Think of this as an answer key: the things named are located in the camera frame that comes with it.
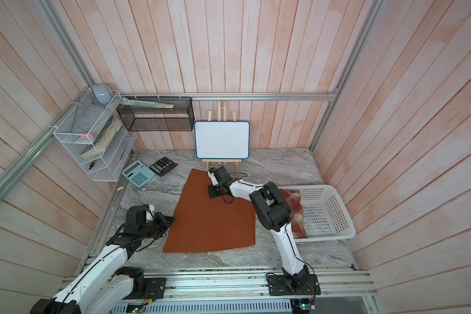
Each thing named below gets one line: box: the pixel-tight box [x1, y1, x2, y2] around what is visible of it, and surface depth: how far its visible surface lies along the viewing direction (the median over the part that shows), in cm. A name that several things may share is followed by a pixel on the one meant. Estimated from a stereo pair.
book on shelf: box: [79, 117, 123, 159], surface depth 83 cm
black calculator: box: [149, 156, 178, 178], surface depth 113 cm
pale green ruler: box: [120, 97, 175, 109], surface depth 92 cm
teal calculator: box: [121, 160, 156, 188], surface depth 109 cm
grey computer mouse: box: [91, 83, 113, 105], surface depth 84 cm
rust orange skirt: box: [162, 168, 256, 254], surface depth 92 cm
